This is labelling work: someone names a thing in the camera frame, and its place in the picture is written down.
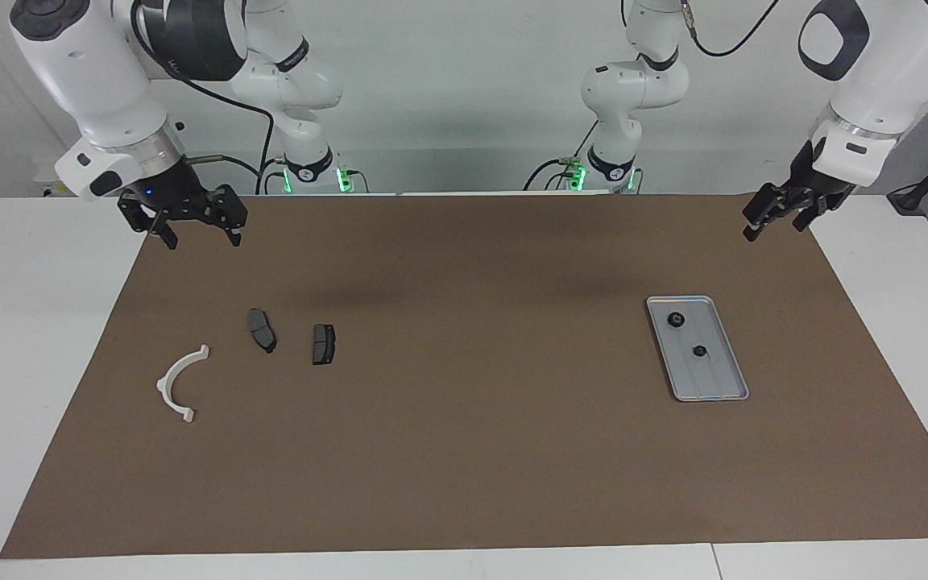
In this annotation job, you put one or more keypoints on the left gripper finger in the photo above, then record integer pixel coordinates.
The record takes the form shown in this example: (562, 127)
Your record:
(802, 219)
(751, 229)

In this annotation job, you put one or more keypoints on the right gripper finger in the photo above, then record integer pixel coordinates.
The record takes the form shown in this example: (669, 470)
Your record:
(164, 234)
(233, 234)

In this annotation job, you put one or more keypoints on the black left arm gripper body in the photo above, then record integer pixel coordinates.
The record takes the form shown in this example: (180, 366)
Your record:
(794, 197)

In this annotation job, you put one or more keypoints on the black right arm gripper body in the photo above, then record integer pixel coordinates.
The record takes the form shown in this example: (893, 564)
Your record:
(182, 197)

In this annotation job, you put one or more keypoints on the large black bearing gear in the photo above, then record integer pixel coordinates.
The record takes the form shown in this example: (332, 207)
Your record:
(672, 322)

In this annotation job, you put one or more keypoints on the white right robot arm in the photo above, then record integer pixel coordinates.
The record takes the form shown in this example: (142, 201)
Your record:
(85, 72)

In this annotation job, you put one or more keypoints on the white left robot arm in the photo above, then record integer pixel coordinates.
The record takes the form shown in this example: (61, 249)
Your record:
(899, 56)

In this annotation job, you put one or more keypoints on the grey metal tray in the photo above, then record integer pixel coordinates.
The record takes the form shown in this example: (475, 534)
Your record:
(714, 379)

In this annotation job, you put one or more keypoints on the curved dark grey brake pad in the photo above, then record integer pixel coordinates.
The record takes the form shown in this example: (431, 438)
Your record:
(261, 330)

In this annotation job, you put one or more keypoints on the white power strip box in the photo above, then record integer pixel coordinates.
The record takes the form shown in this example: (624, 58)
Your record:
(43, 184)

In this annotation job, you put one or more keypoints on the rectangular dark grey brake pad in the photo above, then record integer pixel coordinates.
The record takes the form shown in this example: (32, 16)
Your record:
(324, 345)

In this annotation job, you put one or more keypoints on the brown table mat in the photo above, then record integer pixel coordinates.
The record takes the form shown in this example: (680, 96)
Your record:
(464, 451)

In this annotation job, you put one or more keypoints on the white curved plastic bracket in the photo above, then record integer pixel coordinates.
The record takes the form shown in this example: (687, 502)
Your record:
(164, 385)

